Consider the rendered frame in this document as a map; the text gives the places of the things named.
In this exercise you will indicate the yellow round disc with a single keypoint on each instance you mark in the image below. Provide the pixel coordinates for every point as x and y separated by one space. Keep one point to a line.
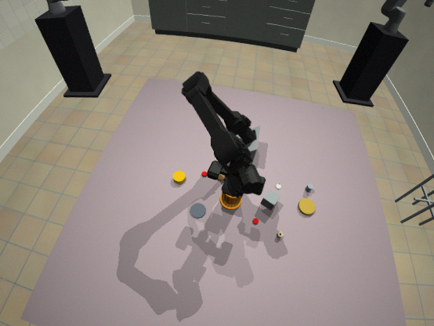
306 206

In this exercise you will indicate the yellow flat disc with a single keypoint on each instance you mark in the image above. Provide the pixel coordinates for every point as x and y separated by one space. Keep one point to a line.
179 177

